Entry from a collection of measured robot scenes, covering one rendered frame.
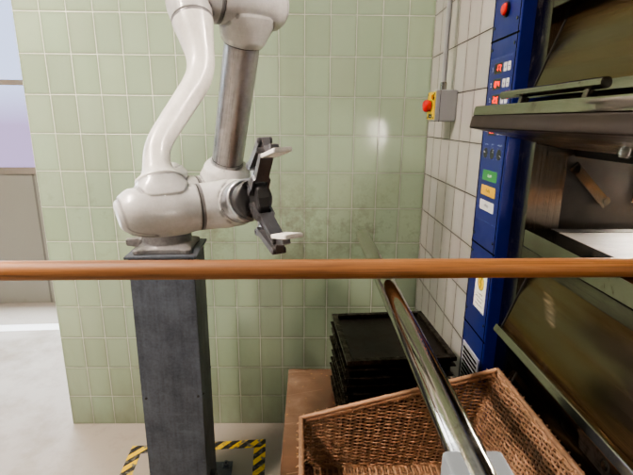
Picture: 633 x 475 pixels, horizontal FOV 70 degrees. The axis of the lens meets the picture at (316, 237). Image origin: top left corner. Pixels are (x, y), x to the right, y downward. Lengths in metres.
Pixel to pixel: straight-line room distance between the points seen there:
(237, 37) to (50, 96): 1.03
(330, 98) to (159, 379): 1.21
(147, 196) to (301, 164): 1.03
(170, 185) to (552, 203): 0.82
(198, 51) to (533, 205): 0.84
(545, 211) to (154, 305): 1.15
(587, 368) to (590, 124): 0.45
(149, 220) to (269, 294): 1.16
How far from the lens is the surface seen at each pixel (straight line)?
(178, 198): 0.95
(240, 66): 1.35
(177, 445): 1.79
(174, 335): 1.57
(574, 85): 0.79
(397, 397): 1.14
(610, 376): 0.89
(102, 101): 2.04
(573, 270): 0.78
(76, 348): 2.37
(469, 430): 0.41
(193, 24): 1.19
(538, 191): 1.10
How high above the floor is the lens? 1.41
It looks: 15 degrees down
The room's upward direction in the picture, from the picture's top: 1 degrees clockwise
